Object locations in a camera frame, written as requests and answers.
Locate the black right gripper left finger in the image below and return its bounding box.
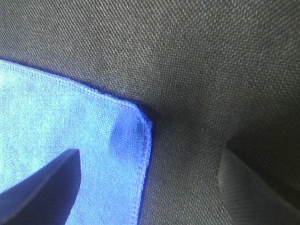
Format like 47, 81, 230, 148
0, 149, 82, 225

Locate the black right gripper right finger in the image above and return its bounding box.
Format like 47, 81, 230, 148
217, 149, 300, 225

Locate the blue microfibre towel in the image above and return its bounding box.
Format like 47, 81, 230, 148
0, 60, 152, 225

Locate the black table cloth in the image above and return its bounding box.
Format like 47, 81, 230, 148
0, 0, 300, 225

